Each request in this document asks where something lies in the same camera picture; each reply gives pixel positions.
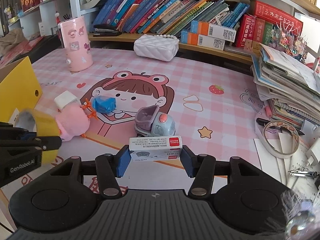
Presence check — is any yellow tape roll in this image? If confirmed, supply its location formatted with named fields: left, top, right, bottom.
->
left=14, top=108, right=62, bottom=165

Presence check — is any white staples box red label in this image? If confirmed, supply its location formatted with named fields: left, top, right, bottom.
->
left=129, top=135, right=182, bottom=161

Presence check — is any pink plush chick toy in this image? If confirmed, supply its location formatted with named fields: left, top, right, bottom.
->
left=54, top=98, right=98, bottom=141

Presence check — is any yellow cardboard box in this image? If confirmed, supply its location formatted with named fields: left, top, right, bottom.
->
left=0, top=57, right=42, bottom=122

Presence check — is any grey blue toy truck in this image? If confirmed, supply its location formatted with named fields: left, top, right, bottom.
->
left=135, top=105, right=176, bottom=137

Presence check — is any blue crumpled wrapper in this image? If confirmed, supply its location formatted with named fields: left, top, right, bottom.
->
left=92, top=96, right=116, bottom=114

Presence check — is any pink cartoon desk mat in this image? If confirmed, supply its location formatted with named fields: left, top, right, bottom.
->
left=0, top=48, right=283, bottom=233

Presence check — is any white square charger block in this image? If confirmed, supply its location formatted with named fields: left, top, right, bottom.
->
left=54, top=90, right=81, bottom=111

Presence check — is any black marker pen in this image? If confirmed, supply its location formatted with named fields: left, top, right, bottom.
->
left=255, top=117, right=305, bottom=136

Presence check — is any brown folded cloth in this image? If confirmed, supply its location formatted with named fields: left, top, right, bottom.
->
left=0, top=28, right=26, bottom=56

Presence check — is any white power adapter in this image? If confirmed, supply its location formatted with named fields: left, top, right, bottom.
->
left=306, top=138, right=320, bottom=167

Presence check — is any stack of papers and notebooks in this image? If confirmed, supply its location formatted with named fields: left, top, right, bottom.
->
left=252, top=44, right=319, bottom=128

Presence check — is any white quilted handbag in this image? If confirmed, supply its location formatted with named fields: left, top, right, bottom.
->
left=133, top=34, right=180, bottom=62

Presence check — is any lower orange white box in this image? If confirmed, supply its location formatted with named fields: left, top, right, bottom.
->
left=180, top=30, right=225, bottom=50

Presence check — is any orange white box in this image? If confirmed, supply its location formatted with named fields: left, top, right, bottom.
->
left=180, top=30, right=225, bottom=50
left=190, top=20, right=236, bottom=42

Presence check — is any pink cylindrical humidifier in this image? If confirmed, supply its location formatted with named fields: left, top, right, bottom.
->
left=58, top=16, right=93, bottom=73

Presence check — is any upper orange white box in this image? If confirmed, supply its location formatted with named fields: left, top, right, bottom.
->
left=190, top=20, right=236, bottom=42

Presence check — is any row of leaning books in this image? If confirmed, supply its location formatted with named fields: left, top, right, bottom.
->
left=89, top=0, right=249, bottom=37

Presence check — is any red dictionary on top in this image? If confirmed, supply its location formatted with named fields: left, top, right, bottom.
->
left=249, top=0, right=303, bottom=35

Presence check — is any white tape ring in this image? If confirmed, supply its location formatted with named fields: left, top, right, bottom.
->
left=254, top=119, right=300, bottom=159

